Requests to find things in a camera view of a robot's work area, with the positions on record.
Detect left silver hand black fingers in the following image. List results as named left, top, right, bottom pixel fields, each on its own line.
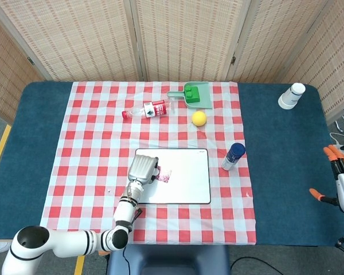
left=127, top=154, right=161, bottom=186

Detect red patterned rectangular packet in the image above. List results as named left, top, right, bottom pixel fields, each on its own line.
left=154, top=165, right=173, bottom=184

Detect dark blue robot base seat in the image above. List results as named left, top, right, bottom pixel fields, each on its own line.
left=106, top=243, right=232, bottom=275

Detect white board black rim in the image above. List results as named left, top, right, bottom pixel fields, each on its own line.
left=135, top=148, right=212, bottom=205

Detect clear bottle red label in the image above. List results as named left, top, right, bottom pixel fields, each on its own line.
left=121, top=99, right=173, bottom=120

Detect red white checkered tablecloth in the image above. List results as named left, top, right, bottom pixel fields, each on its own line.
left=39, top=81, right=258, bottom=246

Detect yellow ball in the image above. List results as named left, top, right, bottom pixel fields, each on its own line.
left=191, top=111, right=208, bottom=127

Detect teal table cover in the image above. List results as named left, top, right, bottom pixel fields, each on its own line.
left=0, top=81, right=344, bottom=248

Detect green toy building brick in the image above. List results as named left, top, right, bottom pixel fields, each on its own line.
left=184, top=87, right=202, bottom=104

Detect white bottle dark blue cap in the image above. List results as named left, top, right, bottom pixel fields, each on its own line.
left=221, top=142, right=247, bottom=171

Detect green plastic dustpan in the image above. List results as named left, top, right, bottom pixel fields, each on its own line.
left=167, top=81, right=214, bottom=110

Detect white paper cup stack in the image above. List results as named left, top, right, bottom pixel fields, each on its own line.
left=277, top=82, right=307, bottom=110

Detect woven bamboo screen panel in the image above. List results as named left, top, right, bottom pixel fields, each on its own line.
left=0, top=11, right=44, bottom=124
left=0, top=0, right=146, bottom=83
left=277, top=0, right=344, bottom=124
left=226, top=0, right=330, bottom=84
left=128, top=0, right=252, bottom=83

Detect white cable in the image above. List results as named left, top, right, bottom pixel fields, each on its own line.
left=329, top=130, right=344, bottom=147

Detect black floor cable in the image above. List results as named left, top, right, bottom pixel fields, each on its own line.
left=229, top=256, right=266, bottom=275

